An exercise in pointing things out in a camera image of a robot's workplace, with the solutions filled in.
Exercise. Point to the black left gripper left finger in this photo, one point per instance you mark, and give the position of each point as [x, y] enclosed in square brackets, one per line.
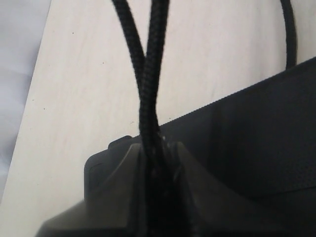
[116, 209]

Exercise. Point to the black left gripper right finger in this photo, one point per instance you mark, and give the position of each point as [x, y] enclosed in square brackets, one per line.
[214, 210]

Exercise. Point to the black plastic carrying case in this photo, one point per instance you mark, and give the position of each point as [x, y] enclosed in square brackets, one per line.
[261, 143]

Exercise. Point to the white backdrop curtain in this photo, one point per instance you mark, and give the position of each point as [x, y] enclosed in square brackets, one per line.
[22, 24]

